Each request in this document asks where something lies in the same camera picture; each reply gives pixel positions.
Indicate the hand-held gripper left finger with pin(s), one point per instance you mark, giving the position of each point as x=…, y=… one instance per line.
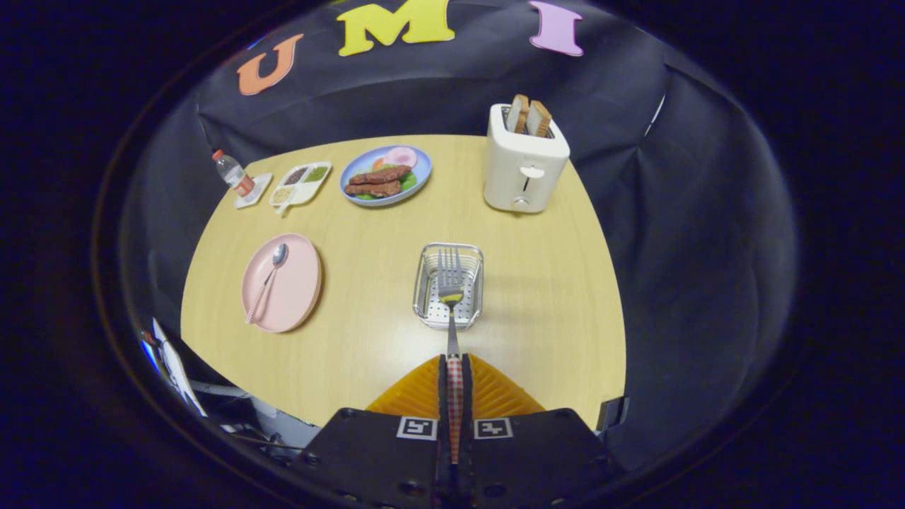
x=396, y=459

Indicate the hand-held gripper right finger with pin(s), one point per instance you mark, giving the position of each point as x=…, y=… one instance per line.
x=523, y=459

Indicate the pink round plate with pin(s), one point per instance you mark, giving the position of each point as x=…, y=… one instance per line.
x=293, y=283

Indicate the brown grilled meat slice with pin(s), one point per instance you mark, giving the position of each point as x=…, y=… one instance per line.
x=382, y=174
x=373, y=189

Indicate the green lettuce leaf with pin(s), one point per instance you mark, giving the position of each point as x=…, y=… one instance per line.
x=409, y=182

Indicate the black backdrop cloth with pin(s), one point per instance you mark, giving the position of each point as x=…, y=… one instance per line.
x=707, y=247

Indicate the white divided bean tray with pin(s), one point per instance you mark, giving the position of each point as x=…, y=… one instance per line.
x=314, y=191

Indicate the blue oval plate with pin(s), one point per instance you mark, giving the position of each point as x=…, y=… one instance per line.
x=423, y=168

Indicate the pink ham slice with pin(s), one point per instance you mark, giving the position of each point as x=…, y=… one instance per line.
x=401, y=156

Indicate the white toaster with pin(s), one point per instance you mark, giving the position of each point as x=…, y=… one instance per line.
x=523, y=155

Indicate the white square coaster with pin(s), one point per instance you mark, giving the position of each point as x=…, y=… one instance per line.
x=260, y=187

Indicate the clear plastic water bottle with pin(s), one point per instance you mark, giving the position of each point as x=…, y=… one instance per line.
x=232, y=172

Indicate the dark table edge bracket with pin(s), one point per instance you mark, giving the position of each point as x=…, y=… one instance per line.
x=614, y=413

